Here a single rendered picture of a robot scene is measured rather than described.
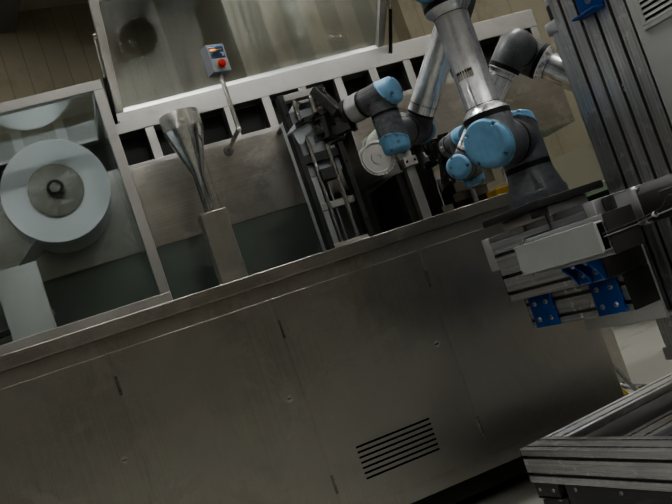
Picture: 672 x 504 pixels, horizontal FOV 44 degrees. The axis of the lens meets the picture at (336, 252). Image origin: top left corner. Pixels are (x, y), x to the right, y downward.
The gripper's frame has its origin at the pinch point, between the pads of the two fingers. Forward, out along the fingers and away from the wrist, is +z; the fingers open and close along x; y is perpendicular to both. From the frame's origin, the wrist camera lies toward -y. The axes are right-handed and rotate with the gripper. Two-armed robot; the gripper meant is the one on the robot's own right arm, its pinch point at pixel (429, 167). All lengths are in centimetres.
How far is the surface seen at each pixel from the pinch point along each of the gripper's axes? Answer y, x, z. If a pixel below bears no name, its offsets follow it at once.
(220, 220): 4, 77, 4
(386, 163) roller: 5.6, 15.6, -1.7
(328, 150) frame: 13.3, 38.4, -14.3
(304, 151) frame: 15.7, 45.6, -11.9
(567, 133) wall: 36, -278, 332
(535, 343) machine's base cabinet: -68, -2, -29
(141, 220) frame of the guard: 7, 104, -25
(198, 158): 27, 77, 6
